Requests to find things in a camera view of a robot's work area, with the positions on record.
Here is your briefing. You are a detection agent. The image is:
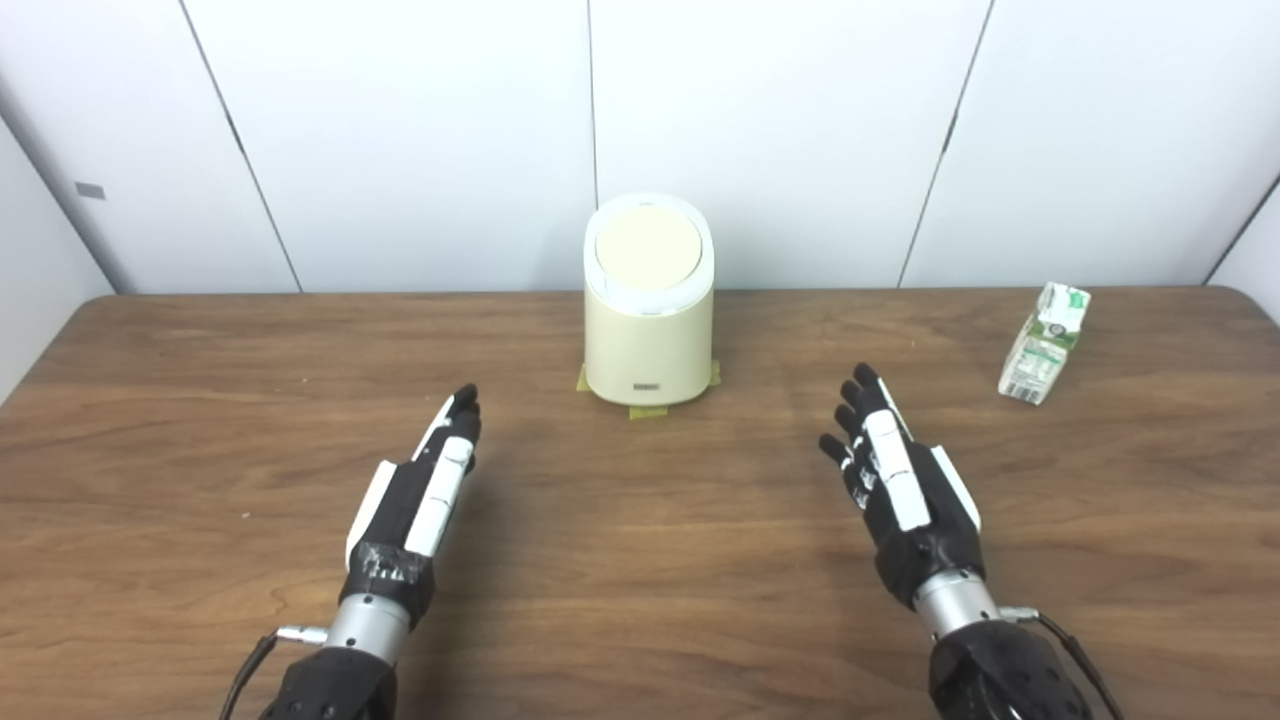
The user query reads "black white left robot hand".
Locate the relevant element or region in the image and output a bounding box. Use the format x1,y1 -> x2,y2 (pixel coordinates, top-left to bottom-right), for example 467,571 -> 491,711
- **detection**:
340,383 -> 483,629

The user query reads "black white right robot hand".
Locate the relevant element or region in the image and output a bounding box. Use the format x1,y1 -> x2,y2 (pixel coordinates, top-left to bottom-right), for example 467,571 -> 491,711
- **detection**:
818,362 -> 986,611

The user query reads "white green milk carton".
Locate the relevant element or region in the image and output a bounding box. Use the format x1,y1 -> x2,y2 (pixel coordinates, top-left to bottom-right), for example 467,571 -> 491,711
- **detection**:
998,281 -> 1092,406

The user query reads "cream round bin lid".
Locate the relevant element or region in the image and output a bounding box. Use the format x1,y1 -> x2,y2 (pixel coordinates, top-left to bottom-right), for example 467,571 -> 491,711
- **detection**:
595,203 -> 703,293

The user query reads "cream-colored bin body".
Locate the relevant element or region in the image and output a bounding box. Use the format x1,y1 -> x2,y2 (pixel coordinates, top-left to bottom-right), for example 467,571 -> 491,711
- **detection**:
583,193 -> 716,407

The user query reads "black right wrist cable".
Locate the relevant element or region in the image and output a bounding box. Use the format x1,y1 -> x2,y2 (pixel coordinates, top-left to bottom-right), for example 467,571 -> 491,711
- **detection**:
1000,605 -> 1126,720

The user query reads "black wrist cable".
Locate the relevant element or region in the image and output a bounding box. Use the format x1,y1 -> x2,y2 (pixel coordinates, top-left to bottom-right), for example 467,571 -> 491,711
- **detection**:
218,626 -> 329,720
1000,605 -> 1126,720

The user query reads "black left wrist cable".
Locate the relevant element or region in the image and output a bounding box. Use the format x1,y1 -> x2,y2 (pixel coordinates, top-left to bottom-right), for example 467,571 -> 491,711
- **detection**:
218,626 -> 329,720

